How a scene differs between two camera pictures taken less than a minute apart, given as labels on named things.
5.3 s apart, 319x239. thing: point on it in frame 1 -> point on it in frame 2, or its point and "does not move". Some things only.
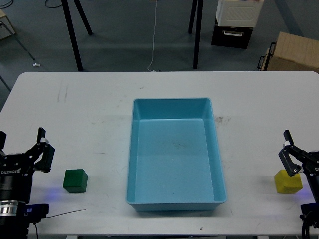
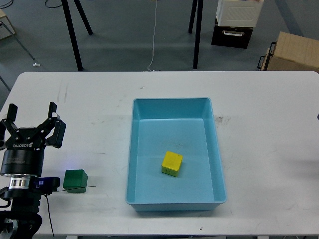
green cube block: (75, 180) does not move
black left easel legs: (72, 30) does not move
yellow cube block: (286, 184) -> (171, 163)
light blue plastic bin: (173, 160) does not move
